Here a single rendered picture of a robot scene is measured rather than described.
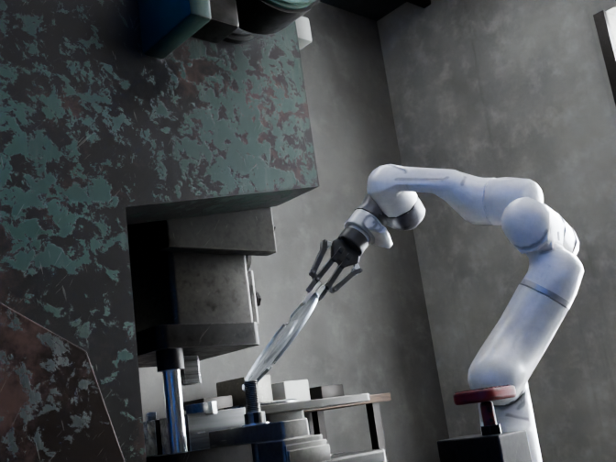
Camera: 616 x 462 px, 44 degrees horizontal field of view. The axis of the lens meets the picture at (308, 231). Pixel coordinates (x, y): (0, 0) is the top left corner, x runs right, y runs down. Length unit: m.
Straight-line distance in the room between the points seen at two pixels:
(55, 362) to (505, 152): 5.77
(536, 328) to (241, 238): 0.75
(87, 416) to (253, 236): 0.45
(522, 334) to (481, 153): 4.92
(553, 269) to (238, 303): 0.77
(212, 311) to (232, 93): 0.29
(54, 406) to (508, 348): 1.05
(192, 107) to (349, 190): 5.45
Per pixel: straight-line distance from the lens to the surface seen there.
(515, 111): 6.35
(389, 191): 1.86
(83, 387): 0.73
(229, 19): 0.92
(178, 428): 0.97
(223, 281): 1.06
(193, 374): 1.07
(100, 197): 0.86
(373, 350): 6.14
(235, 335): 1.03
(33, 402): 0.71
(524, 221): 1.63
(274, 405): 1.09
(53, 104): 0.87
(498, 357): 1.56
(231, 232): 1.06
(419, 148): 6.89
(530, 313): 1.61
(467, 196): 1.78
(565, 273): 1.63
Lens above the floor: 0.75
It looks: 14 degrees up
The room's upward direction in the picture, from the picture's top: 8 degrees counter-clockwise
